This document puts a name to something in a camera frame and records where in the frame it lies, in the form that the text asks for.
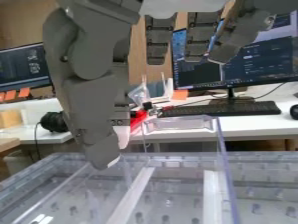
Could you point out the black keyboard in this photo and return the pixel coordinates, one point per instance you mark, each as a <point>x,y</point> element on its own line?
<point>221,108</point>

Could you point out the wide computer monitor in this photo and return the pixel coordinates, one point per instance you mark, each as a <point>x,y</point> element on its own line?
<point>266,63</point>

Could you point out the orange sticky note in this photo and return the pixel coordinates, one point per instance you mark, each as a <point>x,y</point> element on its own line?
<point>180,94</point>
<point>11,95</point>
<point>24,92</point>

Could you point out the clear box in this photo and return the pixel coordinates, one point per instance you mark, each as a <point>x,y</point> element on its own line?
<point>266,186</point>
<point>224,150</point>

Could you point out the black computer mouse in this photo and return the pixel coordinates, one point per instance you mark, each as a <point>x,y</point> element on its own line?
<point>294,111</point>

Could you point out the red tray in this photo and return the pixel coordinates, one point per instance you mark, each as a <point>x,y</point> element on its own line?
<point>137,120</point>

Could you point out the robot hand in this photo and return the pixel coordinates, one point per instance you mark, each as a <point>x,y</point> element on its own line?
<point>88,66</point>

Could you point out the black headphones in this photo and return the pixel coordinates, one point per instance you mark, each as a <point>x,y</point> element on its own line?
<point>54,121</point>

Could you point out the small wooden box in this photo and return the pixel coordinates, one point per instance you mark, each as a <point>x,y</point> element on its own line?
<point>10,119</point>

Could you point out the white desk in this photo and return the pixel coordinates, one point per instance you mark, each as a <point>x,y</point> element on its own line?
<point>31,136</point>
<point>257,125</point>

